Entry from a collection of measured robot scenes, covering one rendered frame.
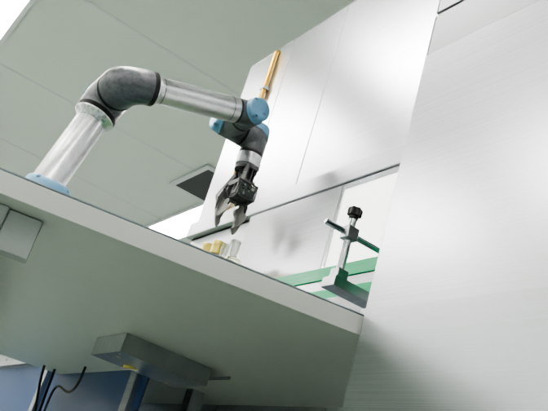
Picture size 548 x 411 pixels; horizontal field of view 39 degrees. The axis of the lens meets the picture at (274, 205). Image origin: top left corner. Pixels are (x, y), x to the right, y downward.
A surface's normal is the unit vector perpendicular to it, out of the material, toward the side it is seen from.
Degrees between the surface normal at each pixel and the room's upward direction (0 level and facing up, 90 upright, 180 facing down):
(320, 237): 90
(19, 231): 90
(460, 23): 90
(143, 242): 90
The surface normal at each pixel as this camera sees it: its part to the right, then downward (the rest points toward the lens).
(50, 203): 0.37, -0.29
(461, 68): -0.79, -0.44
